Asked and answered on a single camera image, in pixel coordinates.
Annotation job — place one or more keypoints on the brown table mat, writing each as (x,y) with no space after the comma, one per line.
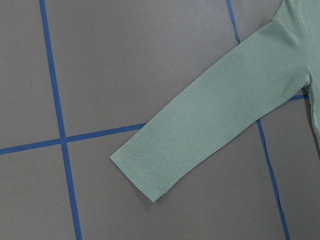
(78,77)

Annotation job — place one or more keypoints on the olive green long-sleeve shirt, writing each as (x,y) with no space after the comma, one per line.
(253,79)

